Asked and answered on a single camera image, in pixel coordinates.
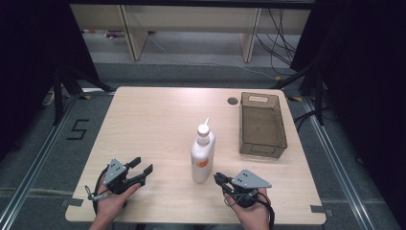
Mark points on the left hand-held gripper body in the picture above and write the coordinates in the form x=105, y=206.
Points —
x=114, y=171

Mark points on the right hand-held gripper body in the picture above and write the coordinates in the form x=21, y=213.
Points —
x=247, y=183

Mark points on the white pump bottle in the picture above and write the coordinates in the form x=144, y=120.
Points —
x=202, y=159

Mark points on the brown transparent plastic basket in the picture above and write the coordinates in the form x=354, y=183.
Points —
x=261, y=127

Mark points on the person's left hand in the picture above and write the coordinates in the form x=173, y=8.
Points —
x=110, y=202

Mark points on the person's right hand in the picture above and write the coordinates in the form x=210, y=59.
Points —
x=252, y=215

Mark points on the grey tape patch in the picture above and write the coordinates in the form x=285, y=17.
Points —
x=321, y=210
x=72, y=202

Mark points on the black round table grommet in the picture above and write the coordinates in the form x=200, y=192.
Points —
x=232, y=101

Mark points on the black metal stand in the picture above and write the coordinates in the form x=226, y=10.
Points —
x=58, y=96
x=318, y=96

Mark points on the black curtain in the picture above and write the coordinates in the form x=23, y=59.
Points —
x=367, y=80
x=35, y=64

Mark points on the white desk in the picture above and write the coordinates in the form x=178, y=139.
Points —
x=191, y=19

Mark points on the metal floor rail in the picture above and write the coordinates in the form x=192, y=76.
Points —
x=35, y=163
x=335, y=159

